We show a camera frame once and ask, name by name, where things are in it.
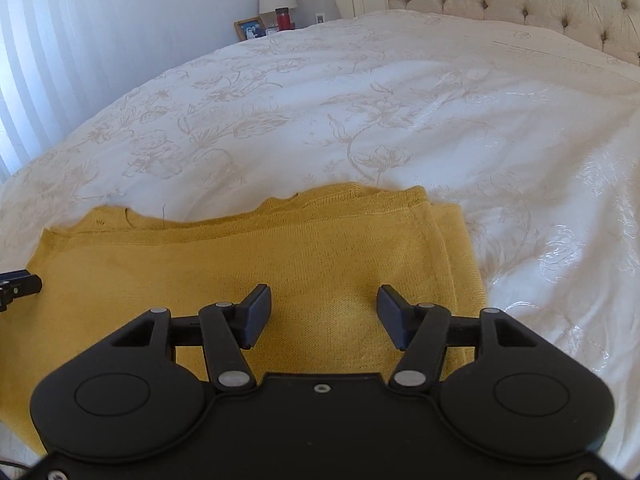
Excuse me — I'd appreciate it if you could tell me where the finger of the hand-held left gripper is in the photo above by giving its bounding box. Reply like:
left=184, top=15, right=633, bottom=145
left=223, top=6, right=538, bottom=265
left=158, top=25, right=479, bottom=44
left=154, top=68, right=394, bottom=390
left=0, top=269, right=44, bottom=312

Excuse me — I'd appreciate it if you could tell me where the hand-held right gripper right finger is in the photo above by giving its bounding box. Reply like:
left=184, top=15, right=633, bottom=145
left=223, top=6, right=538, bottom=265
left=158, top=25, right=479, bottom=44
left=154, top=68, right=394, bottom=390
left=376, top=284, right=547, bottom=393

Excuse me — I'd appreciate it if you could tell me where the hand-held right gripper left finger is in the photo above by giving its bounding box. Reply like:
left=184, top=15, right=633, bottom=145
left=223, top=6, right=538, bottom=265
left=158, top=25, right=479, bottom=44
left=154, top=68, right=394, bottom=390
left=110, top=283, right=273, bottom=393

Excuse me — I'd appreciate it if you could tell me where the yellow knit sweater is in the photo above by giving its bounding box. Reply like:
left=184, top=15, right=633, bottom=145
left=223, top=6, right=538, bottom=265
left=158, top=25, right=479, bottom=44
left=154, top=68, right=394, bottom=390
left=0, top=184, right=489, bottom=457

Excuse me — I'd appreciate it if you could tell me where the white sheer curtain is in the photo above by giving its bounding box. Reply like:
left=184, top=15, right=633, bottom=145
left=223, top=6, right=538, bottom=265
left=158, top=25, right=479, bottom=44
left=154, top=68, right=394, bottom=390
left=0, top=0, right=118, bottom=178

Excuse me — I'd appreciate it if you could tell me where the white embroidered bedspread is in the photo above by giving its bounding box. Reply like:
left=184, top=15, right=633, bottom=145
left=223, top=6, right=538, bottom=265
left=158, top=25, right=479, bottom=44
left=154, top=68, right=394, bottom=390
left=0, top=9, right=640, bottom=466

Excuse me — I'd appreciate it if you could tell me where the wooden picture frame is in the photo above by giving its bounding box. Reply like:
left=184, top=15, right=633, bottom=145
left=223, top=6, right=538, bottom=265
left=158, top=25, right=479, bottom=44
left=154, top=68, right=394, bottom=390
left=234, top=16, right=266, bottom=43

